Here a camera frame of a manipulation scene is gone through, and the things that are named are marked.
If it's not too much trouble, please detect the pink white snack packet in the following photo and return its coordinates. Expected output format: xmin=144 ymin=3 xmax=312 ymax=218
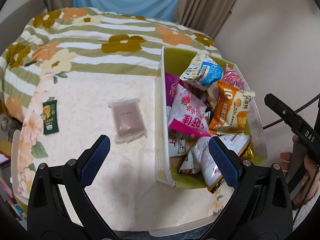
xmin=167 ymin=84 xmax=212 ymax=137

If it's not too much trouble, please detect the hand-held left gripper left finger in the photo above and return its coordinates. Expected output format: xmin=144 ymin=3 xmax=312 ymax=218
xmin=27 ymin=134 xmax=118 ymax=240

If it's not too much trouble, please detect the blue cream snack packet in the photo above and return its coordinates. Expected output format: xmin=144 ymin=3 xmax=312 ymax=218
xmin=179 ymin=52 xmax=224 ymax=88

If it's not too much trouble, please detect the purple snack packet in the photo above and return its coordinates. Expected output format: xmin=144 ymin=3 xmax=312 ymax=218
xmin=164 ymin=72 xmax=180 ymax=105

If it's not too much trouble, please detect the dark green sachet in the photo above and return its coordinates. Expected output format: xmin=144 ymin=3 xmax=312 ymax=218
xmin=41 ymin=99 xmax=60 ymax=136

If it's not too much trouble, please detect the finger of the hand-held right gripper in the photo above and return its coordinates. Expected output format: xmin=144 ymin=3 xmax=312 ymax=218
xmin=264 ymin=93 xmax=304 ymax=133

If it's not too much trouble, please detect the grey headboard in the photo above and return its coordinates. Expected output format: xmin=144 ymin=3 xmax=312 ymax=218
xmin=0 ymin=0 xmax=48 ymax=40

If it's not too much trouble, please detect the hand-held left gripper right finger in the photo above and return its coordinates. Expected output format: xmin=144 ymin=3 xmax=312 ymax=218
xmin=197 ymin=135 xmax=293 ymax=240

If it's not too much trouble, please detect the black cable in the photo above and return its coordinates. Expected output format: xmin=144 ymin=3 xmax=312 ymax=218
xmin=261 ymin=94 xmax=320 ymax=130

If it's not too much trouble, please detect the white red print snack packet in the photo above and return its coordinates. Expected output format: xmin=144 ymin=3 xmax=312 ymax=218
xmin=168 ymin=129 xmax=198 ymax=158

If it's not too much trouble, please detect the cream floral bedsheet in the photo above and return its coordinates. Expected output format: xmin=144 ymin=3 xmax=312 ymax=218
xmin=17 ymin=71 xmax=225 ymax=224

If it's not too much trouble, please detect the green cardboard box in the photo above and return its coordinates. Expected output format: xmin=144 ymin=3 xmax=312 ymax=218
xmin=154 ymin=45 xmax=268 ymax=189

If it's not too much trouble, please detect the white orange trim snack packet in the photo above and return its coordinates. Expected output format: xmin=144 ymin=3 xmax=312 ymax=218
xmin=179 ymin=136 xmax=225 ymax=194

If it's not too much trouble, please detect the striped floral blanket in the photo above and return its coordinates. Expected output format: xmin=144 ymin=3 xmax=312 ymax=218
xmin=0 ymin=6 xmax=220 ymax=120

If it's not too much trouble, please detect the yellow black snack packet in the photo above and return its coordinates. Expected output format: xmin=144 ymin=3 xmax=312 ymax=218
xmin=241 ymin=146 xmax=255 ymax=159

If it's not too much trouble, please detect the mauve cake clear packet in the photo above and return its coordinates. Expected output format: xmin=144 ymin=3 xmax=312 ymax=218
xmin=107 ymin=97 xmax=148 ymax=144

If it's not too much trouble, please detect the person's right hand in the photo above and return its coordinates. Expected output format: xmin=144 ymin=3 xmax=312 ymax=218
xmin=279 ymin=151 xmax=320 ymax=210

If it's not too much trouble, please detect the small brown snack packet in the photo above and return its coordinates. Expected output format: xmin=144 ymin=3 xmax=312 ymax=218
xmin=206 ymin=84 xmax=220 ymax=110

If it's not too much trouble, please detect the white brown edge snack packet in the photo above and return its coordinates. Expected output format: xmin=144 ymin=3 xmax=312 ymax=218
xmin=221 ymin=134 xmax=252 ymax=157

